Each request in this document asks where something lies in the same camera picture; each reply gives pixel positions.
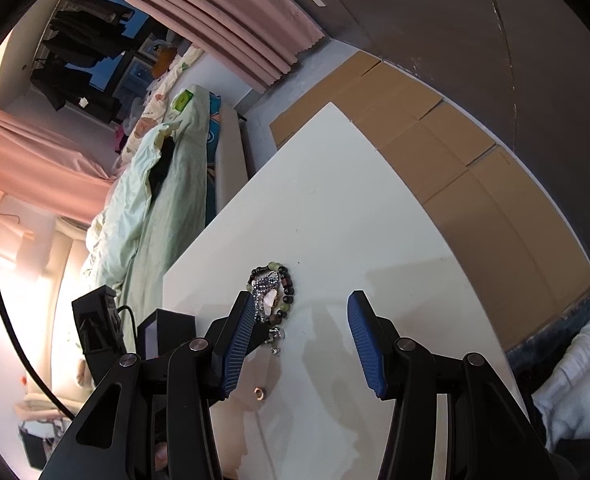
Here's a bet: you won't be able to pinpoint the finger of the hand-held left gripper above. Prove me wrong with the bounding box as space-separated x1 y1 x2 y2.
71 285 126 377

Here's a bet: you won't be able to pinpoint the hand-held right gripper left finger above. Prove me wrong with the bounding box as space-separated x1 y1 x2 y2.
40 290 256 480

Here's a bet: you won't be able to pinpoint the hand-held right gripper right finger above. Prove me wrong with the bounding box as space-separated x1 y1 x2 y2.
347 290 558 480

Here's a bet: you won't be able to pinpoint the small silver charm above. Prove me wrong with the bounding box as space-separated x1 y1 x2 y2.
266 327 287 357

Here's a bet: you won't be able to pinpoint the black jewelry box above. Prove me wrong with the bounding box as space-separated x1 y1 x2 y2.
137 309 196 361

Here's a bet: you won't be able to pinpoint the silver chain with pink pendant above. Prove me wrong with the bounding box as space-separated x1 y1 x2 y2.
252 270 284 324

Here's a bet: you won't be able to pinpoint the green and dark beaded bracelet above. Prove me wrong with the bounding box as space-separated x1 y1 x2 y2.
247 259 296 327

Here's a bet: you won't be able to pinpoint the beige padded headboard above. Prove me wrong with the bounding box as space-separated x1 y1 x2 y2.
45 217 98 361

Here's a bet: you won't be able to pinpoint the light green duvet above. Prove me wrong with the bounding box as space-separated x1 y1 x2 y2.
81 119 188 308

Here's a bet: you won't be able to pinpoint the white low table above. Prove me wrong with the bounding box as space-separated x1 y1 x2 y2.
164 101 532 480

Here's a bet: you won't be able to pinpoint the bed with green sheet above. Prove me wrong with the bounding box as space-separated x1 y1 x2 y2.
55 85 250 396

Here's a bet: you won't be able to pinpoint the black cloth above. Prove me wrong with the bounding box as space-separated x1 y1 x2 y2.
147 139 176 197

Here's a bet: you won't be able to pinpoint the pink curtain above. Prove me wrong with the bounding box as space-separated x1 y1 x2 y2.
0 99 122 227
67 0 326 94

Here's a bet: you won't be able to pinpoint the flattened cardboard sheet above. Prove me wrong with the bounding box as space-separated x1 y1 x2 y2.
380 102 499 207
345 62 444 152
421 145 590 354
270 52 382 150

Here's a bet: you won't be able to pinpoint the cartoon printed blanket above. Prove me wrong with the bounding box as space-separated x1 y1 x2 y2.
122 45 204 163

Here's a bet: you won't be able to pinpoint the clear storage bins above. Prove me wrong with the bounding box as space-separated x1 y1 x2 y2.
124 56 152 92

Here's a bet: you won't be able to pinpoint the orange plush toy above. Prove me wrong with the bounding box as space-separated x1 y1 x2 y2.
151 44 176 77

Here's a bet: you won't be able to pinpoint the row of hanging dark clothes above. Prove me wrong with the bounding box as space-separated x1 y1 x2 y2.
29 0 142 124

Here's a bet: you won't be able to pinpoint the black cable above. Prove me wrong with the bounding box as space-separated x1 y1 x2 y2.
0 219 76 420

